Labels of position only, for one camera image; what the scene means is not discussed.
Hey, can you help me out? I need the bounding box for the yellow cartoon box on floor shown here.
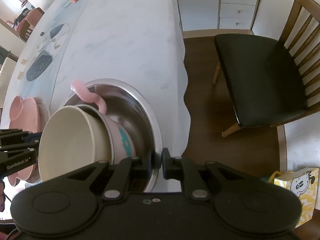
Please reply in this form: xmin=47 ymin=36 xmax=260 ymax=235
xmin=268 ymin=167 xmax=319 ymax=228

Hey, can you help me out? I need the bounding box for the large stainless steel bowl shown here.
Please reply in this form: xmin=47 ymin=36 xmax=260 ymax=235
xmin=65 ymin=79 xmax=162 ymax=192

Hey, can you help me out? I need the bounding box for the wooden chair right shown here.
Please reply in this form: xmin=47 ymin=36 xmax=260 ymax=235
xmin=213 ymin=0 xmax=319 ymax=137

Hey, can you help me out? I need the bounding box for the white sideboard cabinet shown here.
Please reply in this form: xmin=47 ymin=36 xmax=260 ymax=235
xmin=177 ymin=0 xmax=260 ymax=38

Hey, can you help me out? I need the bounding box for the pink pot with steel insert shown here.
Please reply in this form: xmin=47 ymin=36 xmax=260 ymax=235
xmin=71 ymin=79 xmax=136 ymax=165

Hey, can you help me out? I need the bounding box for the pink bear-shaped plate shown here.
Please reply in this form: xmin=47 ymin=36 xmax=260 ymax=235
xmin=8 ymin=95 xmax=50 ymax=186

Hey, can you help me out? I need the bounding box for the person left hand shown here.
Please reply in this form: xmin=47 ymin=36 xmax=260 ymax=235
xmin=0 ymin=179 xmax=6 ymax=212

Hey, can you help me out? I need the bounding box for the wooden chair with pink towel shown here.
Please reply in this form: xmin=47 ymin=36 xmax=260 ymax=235
xmin=17 ymin=8 xmax=44 ymax=42

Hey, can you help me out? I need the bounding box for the beige coaster near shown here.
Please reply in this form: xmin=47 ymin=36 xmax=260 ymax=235
xmin=17 ymin=72 xmax=24 ymax=80

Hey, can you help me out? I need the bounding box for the cream round bowl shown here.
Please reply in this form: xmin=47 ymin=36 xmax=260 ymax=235
xmin=38 ymin=106 xmax=112 ymax=182

